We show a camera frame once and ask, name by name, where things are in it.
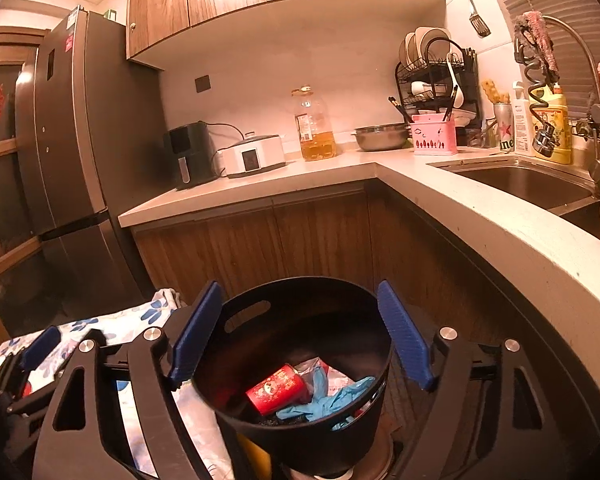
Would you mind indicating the black dish rack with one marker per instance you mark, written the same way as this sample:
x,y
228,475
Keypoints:
x,y
432,72

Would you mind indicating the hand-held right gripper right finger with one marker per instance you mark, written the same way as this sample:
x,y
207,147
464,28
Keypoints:
x,y
405,335

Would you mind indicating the black air fryer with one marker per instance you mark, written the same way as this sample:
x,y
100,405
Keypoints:
x,y
190,155

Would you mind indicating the black plastic bin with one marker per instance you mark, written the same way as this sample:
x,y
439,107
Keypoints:
x,y
300,310

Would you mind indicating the grey pink rag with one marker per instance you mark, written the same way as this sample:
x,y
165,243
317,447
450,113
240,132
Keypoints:
x,y
537,35

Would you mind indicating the white pump bottle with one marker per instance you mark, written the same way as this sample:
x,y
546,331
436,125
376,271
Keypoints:
x,y
521,125

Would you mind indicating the silver can with red star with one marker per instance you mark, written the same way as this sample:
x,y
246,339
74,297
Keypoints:
x,y
504,130

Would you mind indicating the cooking oil bottle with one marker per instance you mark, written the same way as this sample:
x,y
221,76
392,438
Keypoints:
x,y
317,135

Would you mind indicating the white bowl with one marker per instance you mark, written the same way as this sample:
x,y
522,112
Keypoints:
x,y
430,37

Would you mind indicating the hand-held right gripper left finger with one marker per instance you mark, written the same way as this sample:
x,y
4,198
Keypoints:
x,y
197,330

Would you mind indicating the yellow detergent bottle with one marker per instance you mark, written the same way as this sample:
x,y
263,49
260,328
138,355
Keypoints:
x,y
560,125

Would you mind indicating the white electric cooker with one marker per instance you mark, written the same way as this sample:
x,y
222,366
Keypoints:
x,y
252,155

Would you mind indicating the slotted metal spatula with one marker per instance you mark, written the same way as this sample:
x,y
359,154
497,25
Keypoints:
x,y
480,22

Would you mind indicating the steel mixing bowl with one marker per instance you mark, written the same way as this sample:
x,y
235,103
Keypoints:
x,y
380,137

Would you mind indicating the pink utensil holder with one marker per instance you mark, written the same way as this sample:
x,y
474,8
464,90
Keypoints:
x,y
432,137

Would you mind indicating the dark steel refrigerator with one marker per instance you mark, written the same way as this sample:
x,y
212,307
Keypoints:
x,y
90,135

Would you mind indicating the floral tablecloth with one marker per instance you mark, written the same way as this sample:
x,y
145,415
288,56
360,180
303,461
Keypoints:
x,y
130,320

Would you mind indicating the steel sink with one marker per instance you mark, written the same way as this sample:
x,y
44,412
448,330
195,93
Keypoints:
x,y
530,185

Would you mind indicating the white plate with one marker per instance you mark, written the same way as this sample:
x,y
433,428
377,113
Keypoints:
x,y
408,50

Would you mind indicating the red paper cup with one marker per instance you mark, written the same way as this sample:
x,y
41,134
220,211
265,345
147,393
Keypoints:
x,y
275,390

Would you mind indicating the yellow scrubber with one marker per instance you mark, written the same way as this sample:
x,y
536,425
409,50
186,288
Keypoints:
x,y
492,92

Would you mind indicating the steel spring faucet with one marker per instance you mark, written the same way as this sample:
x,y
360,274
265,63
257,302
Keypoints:
x,y
580,40

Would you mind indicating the wooden glass door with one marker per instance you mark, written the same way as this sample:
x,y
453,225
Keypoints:
x,y
0,150

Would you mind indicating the white ladle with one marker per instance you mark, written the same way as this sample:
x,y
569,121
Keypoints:
x,y
455,95

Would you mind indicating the dark wall switch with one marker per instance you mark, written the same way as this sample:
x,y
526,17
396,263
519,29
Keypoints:
x,y
203,84

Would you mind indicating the wooden lower cabinets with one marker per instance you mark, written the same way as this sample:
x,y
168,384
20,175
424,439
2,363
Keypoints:
x,y
305,230

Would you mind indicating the blue disposable glove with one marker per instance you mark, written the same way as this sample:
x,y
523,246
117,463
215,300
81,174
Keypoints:
x,y
330,404
319,384

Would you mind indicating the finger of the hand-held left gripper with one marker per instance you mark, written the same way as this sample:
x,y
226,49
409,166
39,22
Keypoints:
x,y
40,346
95,337

